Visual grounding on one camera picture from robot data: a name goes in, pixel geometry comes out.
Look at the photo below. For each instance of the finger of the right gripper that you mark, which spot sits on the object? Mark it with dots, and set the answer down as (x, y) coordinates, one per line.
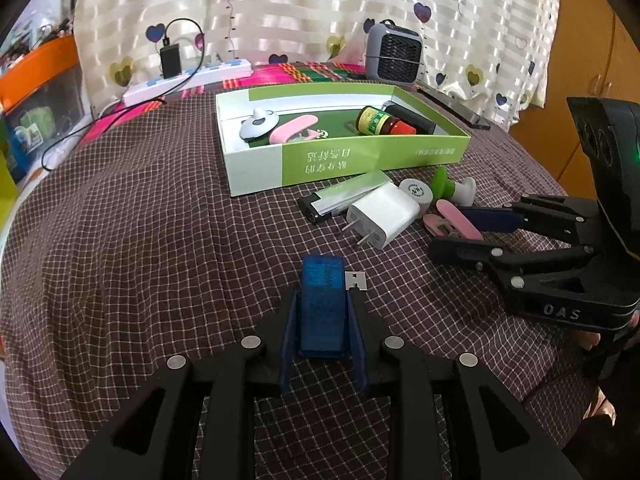
(572, 220)
(500, 261)

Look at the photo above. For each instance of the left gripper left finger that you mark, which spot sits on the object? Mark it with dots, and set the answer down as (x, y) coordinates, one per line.
(196, 418)

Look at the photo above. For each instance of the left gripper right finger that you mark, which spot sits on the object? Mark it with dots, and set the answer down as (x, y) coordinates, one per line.
(489, 434)

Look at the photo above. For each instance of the green white spool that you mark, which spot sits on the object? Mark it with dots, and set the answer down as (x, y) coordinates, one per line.
(461, 193)

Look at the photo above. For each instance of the white wall charger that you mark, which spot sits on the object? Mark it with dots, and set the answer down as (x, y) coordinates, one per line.
(381, 215)

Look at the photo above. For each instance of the black rectangular device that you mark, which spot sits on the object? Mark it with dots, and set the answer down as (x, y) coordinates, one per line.
(422, 124)

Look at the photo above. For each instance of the blue usb tester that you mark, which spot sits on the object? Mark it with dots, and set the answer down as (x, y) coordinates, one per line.
(328, 326)

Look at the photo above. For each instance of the brown jar red lid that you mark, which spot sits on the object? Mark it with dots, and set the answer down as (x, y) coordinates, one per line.
(372, 121)

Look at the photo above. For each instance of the silver metal lighter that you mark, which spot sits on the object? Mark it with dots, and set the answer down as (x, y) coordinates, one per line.
(329, 202)

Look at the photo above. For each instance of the pink folding clip front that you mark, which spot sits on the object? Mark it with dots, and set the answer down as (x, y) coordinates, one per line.
(300, 128)

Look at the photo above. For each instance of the white smiley face gadget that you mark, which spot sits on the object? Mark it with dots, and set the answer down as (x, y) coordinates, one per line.
(260, 123)

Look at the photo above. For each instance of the person right hand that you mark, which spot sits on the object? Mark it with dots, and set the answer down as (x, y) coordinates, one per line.
(587, 341)

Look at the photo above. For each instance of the black smartphone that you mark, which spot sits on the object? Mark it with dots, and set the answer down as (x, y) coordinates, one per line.
(455, 107)

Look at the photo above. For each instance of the wooden cabinet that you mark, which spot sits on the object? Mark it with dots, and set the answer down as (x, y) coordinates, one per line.
(592, 55)

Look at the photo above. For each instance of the heart pattern curtain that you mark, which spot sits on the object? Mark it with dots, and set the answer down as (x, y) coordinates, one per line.
(492, 55)

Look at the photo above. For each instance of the grey portable fan heater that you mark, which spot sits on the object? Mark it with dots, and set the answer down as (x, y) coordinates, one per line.
(393, 53)

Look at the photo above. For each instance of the green white cardboard box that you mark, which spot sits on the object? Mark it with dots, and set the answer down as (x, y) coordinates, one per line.
(260, 166)

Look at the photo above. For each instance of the colourful plaid cloth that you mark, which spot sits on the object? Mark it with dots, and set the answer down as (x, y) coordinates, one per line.
(264, 75)

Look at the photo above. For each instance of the white power strip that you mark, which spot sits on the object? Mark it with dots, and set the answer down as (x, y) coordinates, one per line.
(154, 88)

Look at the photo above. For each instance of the orange lid storage bin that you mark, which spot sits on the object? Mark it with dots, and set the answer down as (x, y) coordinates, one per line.
(41, 100)

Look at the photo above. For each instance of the black power adapter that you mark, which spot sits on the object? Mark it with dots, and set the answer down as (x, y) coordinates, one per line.
(170, 61)

